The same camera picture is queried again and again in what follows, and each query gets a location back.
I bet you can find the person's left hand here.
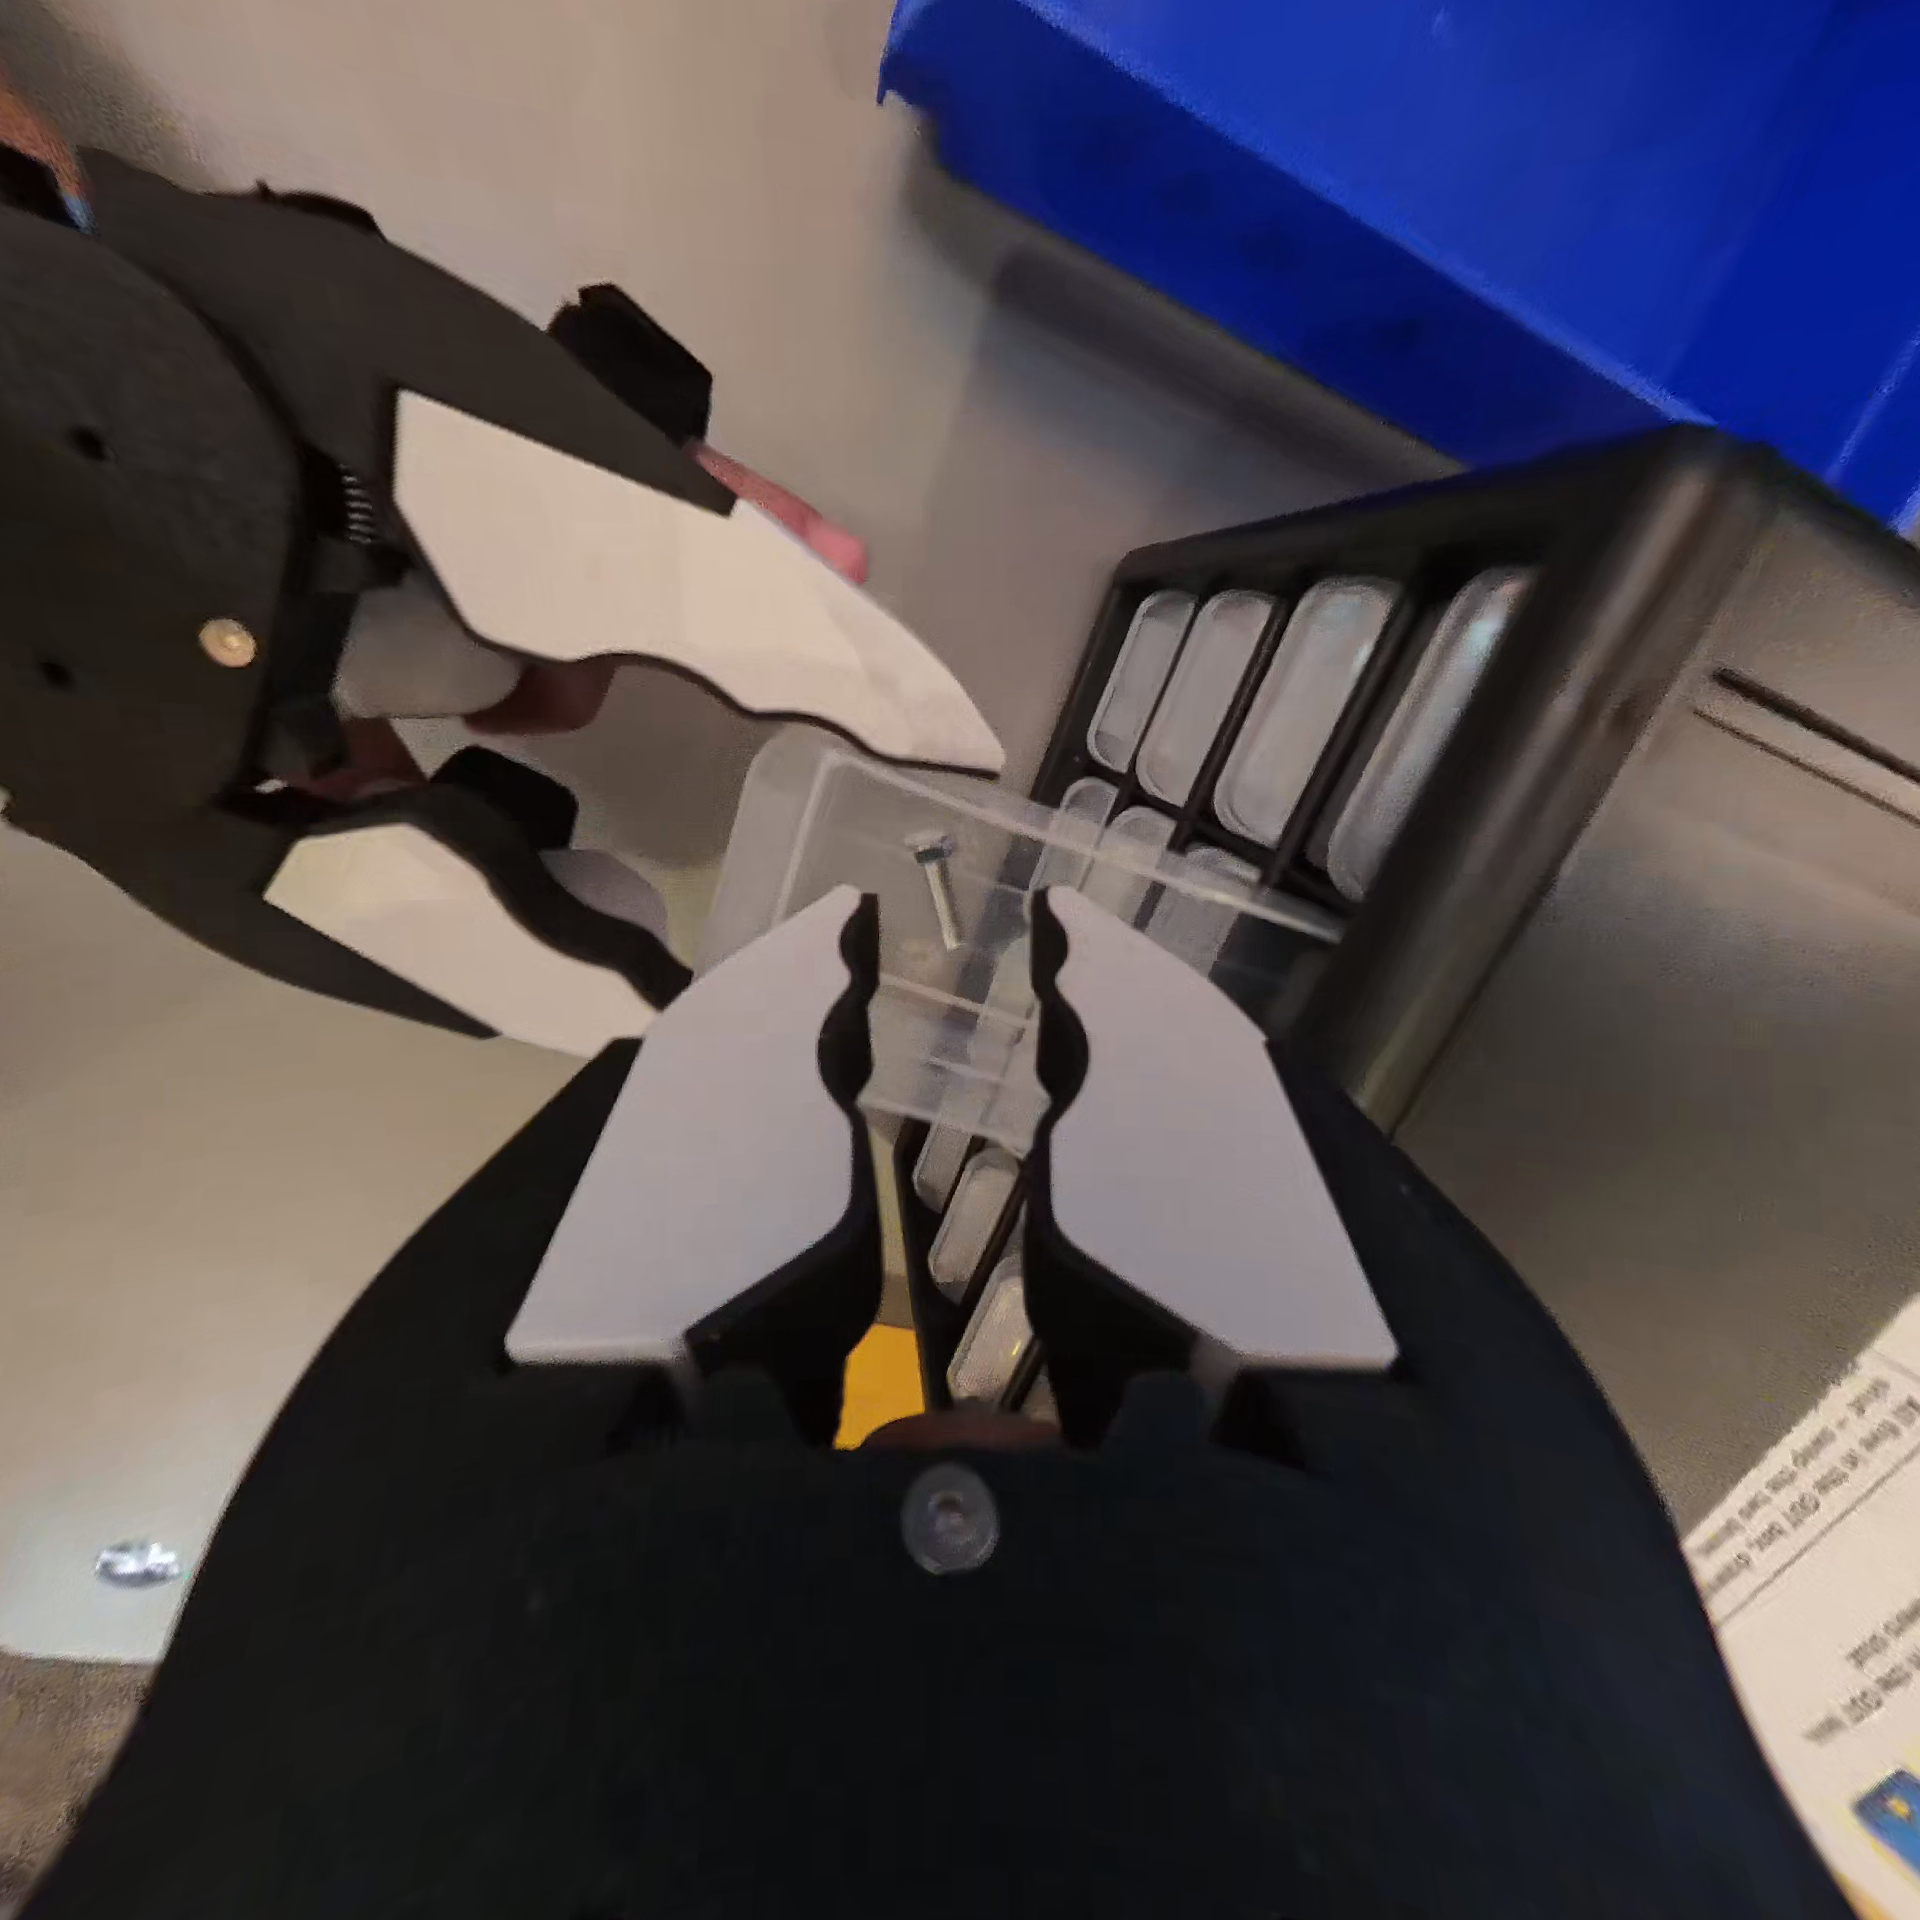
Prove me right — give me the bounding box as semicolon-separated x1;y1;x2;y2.
292;442;874;804

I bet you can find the printed instruction sheet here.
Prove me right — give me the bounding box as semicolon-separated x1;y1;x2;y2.
1680;1297;1920;1920

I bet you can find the clear plastic drawer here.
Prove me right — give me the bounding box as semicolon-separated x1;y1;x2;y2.
704;742;1347;1161

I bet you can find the set of clear cabinet drawers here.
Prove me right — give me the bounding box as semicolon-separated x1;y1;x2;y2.
915;567;1534;1404

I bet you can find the blue plastic bin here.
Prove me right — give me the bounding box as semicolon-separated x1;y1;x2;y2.
876;0;1920;536

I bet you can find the black drawer cabinet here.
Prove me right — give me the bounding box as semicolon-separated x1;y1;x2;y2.
899;425;1920;1420

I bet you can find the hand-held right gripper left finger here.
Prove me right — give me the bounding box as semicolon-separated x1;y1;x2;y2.
504;884;880;1371

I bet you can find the metal screw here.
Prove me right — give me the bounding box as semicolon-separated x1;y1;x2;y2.
907;832;971;951

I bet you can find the yellow plastic bin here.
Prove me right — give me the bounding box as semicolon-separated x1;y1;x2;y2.
831;1326;921;1451

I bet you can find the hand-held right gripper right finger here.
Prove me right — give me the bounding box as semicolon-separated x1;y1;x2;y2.
1026;884;1400;1377

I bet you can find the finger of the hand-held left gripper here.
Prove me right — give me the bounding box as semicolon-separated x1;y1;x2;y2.
389;390;1010;779
262;750;695;1061

